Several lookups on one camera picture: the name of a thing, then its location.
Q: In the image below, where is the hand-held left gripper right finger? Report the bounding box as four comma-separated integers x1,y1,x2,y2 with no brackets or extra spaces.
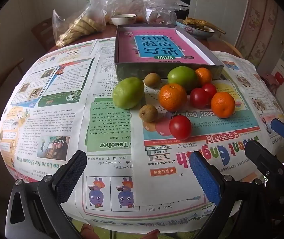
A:
189,151,267,239

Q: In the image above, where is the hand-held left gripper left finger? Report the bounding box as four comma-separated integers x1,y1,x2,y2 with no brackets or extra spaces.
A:
6,150,88,239

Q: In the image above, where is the red tomato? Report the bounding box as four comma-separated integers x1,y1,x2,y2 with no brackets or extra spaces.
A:
169,115,192,140
190,88,210,109
202,83,217,99

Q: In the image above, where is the mandarin orange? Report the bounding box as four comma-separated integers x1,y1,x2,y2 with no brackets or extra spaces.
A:
195,67,213,87
158,83,188,112
211,92,236,119

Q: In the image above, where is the small brown kiwi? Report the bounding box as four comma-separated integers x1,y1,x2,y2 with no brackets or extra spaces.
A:
139,104,158,122
144,73,161,88

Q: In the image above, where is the green jujube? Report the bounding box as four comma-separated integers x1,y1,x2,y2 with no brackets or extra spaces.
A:
167,66,199,92
112,77,145,109

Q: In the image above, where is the grey cardboard box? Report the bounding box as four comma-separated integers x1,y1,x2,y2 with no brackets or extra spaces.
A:
114,24,225,82

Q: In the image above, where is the small red chair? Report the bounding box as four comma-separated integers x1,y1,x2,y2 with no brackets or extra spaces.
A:
273,71,284,86

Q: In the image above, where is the pink cartoon cat wardrobe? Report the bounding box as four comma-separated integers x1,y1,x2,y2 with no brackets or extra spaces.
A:
234,0,284,65

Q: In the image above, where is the blue floral bowl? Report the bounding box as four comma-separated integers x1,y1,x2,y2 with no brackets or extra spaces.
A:
176,19,215,40

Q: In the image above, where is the stack of fried pancakes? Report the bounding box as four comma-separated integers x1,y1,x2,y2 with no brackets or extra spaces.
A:
183,17,207,29

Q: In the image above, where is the wooden chair with round hole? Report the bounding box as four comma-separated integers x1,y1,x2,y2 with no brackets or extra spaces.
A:
31,17,57,51

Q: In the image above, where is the plastic bag of flatbreads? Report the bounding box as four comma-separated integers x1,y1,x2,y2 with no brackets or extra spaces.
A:
52,5,107,47

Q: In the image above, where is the white ceramic bowl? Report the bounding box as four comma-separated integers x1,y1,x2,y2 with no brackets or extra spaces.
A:
110,14,137,26

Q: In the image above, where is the crumpled clear plastic bag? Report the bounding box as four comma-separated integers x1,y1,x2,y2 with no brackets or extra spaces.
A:
87,0,148,24

